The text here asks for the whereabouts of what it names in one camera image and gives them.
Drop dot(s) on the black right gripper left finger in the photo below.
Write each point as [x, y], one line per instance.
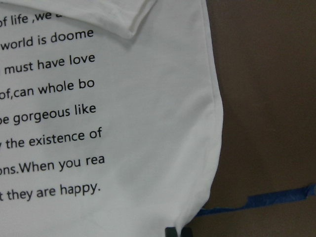
[170, 232]

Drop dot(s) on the white long-sleeve printed shirt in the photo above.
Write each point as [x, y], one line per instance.
[110, 116]

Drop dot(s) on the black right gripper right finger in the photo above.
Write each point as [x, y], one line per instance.
[186, 232]

